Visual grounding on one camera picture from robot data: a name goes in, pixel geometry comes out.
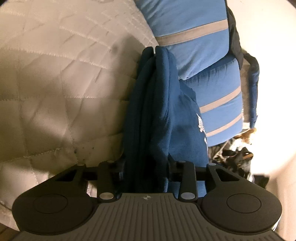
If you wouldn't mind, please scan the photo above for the blue grey-striped pillow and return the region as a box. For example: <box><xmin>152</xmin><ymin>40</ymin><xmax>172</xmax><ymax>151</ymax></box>
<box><xmin>134</xmin><ymin>0</ymin><xmax>232</xmax><ymax>79</ymax></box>
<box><xmin>183</xmin><ymin>56</ymin><xmax>243</xmax><ymax>147</ymax></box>

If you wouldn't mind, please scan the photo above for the brown teddy bear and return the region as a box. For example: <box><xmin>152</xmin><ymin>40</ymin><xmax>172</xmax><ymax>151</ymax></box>
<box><xmin>238</xmin><ymin>128</ymin><xmax>257</xmax><ymax>144</ymax></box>

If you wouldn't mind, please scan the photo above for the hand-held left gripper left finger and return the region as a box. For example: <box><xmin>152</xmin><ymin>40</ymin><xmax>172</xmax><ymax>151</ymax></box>
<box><xmin>54</xmin><ymin>160</ymin><xmax>126</xmax><ymax>201</ymax></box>

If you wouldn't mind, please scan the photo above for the dark jacket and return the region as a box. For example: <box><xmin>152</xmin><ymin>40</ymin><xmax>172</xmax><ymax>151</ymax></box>
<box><xmin>225</xmin><ymin>5</ymin><xmax>259</xmax><ymax>129</ymax></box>

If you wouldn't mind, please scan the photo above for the blue sweatshirt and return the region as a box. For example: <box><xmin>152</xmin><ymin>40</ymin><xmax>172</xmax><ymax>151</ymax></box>
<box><xmin>122</xmin><ymin>46</ymin><xmax>210</xmax><ymax>194</ymax></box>

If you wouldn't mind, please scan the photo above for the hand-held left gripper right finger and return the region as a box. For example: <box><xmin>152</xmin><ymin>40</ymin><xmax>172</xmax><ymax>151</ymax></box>
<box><xmin>168</xmin><ymin>160</ymin><xmax>241</xmax><ymax>201</ymax></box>

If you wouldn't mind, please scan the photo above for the grey quilted bedspread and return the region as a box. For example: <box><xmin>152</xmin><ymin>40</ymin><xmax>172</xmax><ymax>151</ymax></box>
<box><xmin>0</xmin><ymin>0</ymin><xmax>160</xmax><ymax>209</ymax></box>

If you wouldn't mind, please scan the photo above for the silver patterned cloth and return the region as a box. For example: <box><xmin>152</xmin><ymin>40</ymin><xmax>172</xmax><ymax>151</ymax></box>
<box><xmin>240</xmin><ymin>67</ymin><xmax>251</xmax><ymax>123</ymax></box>

